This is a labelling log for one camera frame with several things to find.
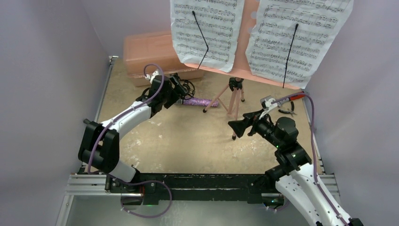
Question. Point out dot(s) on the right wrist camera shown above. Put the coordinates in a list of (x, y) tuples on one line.
[(268, 103)]

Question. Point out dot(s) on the black microphone tripod stand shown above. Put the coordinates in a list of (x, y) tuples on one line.
[(184, 89)]

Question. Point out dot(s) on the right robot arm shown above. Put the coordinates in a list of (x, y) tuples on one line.
[(295, 177)]

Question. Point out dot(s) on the silver adjustable wrench red handle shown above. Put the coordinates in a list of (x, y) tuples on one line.
[(291, 97)]

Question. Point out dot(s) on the pink music stand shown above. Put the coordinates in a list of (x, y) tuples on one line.
[(240, 69)]

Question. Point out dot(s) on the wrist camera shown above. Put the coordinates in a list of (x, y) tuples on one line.
[(155, 78), (268, 103)]

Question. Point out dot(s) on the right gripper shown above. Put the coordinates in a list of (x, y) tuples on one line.
[(252, 124)]

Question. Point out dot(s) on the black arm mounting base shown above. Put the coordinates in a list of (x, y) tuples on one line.
[(250, 188)]

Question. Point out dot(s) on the purple glitter microphone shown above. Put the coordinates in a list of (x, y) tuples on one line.
[(194, 102)]

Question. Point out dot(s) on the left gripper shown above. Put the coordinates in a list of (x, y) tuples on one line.
[(177, 92)]

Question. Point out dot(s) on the red handled pliers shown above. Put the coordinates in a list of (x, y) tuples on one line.
[(290, 111)]

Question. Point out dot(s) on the pink plastic storage box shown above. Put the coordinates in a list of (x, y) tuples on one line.
[(154, 48)]

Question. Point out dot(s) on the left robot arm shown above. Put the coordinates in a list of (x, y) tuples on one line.
[(100, 146)]

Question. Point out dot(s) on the sheet music page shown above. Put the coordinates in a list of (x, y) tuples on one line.
[(291, 38), (205, 32)]

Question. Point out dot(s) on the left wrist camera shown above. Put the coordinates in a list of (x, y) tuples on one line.
[(155, 78)]

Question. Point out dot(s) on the aluminium table frame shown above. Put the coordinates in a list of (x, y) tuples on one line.
[(294, 180)]

